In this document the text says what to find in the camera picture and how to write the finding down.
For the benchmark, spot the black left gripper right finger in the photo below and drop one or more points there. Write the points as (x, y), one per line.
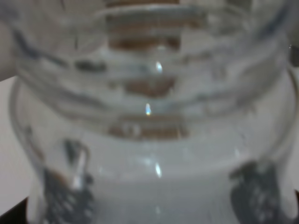
(255, 197)

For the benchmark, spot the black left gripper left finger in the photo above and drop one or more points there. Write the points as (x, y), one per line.
(67, 195)

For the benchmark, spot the clear plastic water bottle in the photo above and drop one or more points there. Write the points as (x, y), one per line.
(169, 96)

